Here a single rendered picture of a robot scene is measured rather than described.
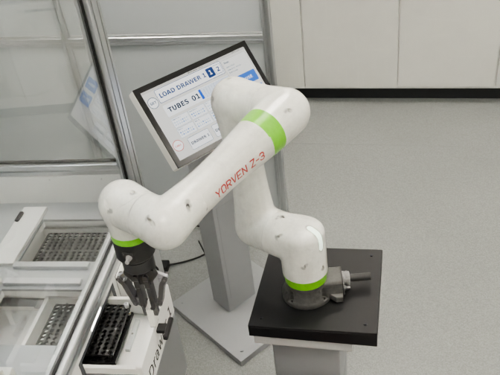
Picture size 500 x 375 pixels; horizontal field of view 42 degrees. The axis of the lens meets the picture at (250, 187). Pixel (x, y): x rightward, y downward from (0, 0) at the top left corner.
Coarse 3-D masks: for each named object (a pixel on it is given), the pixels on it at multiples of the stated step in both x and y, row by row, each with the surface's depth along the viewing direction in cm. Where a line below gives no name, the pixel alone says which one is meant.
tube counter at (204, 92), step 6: (222, 78) 239; (210, 84) 236; (216, 84) 237; (198, 90) 233; (204, 90) 234; (210, 90) 235; (192, 96) 231; (198, 96) 232; (204, 96) 233; (210, 96) 234; (198, 102) 232
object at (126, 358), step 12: (108, 300) 183; (120, 300) 182; (132, 324) 182; (144, 324) 181; (132, 348) 174; (120, 360) 171; (132, 360) 171; (96, 372) 164; (108, 372) 163; (120, 372) 163; (132, 372) 162
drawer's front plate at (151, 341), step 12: (168, 288) 181; (168, 300) 181; (168, 312) 181; (144, 336) 165; (156, 336) 169; (144, 348) 162; (156, 348) 169; (144, 360) 159; (156, 360) 169; (144, 372) 159; (156, 372) 169
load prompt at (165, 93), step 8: (216, 64) 239; (200, 72) 235; (208, 72) 237; (216, 72) 238; (224, 72) 240; (176, 80) 230; (184, 80) 231; (192, 80) 233; (200, 80) 234; (208, 80) 236; (160, 88) 226; (168, 88) 228; (176, 88) 229; (184, 88) 230; (192, 88) 232; (160, 96) 225; (168, 96) 227
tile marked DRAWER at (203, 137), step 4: (200, 132) 229; (204, 132) 230; (208, 132) 231; (192, 136) 227; (196, 136) 228; (200, 136) 229; (204, 136) 229; (208, 136) 230; (212, 136) 231; (188, 140) 226; (192, 140) 227; (196, 140) 228; (200, 140) 228; (204, 140) 229; (208, 140) 230; (192, 144) 226; (196, 144) 227; (200, 144) 228; (196, 148) 227
